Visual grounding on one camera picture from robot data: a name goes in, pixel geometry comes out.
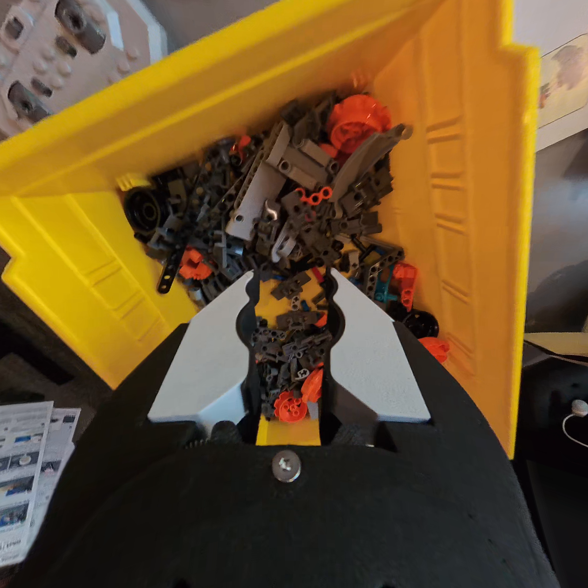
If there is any open instruction booklet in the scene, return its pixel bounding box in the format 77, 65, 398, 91
514, 0, 588, 150

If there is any black toy wheel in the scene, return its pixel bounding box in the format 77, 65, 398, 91
402, 309, 439, 339
123, 186, 171, 235

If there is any curved grey toy panel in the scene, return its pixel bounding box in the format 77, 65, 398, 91
331, 123, 413, 217

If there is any orange toy gear wheel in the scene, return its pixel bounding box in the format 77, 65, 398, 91
418, 337, 451, 364
301, 367, 324, 404
274, 391, 306, 421
326, 94, 392, 154

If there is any black toy beam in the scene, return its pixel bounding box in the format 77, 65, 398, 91
156, 241, 184, 295

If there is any pile of toy building parts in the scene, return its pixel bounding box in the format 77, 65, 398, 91
117, 92, 453, 421

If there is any printed paper leaflet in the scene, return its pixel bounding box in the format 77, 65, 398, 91
0, 401, 81, 566

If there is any grey toy plate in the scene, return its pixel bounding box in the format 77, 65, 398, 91
225, 161, 288, 242

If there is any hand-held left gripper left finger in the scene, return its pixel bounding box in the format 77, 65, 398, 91
147, 270, 255, 446

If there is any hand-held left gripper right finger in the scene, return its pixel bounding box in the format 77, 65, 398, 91
322, 268, 432, 446

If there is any orange toy bracket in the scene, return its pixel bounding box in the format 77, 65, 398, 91
392, 262, 419, 312

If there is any yellow storage bin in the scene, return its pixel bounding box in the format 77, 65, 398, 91
0, 0, 540, 460

